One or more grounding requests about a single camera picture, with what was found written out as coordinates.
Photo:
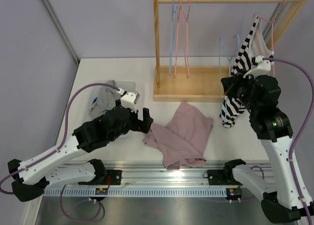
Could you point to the grey tank top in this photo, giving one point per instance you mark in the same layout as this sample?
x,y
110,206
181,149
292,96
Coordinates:
x,y
106,101

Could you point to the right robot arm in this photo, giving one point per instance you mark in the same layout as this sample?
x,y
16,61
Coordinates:
x,y
288,200

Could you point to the aluminium mounting rail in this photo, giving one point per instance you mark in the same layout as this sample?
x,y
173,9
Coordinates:
x,y
70,165

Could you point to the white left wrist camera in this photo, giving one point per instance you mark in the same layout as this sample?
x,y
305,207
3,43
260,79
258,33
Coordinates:
x,y
129,99

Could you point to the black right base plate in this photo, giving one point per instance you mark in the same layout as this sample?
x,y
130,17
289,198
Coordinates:
x,y
218,178

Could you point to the mauve tank top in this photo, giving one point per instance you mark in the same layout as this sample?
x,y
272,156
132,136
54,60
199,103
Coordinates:
x,y
183,140

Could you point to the wooden clothes rack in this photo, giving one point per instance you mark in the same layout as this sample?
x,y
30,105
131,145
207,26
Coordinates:
x,y
203,82

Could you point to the white plastic basket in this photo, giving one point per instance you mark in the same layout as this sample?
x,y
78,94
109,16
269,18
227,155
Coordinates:
x,y
124,84

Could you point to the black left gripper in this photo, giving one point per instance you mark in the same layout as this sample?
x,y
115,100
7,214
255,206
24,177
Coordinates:
x,y
141,126

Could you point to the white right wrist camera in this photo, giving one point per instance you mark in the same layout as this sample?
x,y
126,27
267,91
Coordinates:
x,y
263,67

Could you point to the white slotted cable duct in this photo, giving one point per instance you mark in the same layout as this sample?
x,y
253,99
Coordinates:
x,y
138,192

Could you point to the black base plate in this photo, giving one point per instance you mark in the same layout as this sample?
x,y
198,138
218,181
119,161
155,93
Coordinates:
x,y
218,178
113,176

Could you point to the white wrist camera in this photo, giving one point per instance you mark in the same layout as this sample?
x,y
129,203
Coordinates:
x,y
129,99
263,67

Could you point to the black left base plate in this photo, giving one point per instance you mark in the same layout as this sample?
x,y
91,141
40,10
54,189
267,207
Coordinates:
x,y
113,176

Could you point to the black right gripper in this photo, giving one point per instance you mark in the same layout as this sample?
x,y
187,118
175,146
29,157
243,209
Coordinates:
x,y
230,84

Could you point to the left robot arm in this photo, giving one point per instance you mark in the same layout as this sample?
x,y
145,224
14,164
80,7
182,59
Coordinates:
x,y
24,191

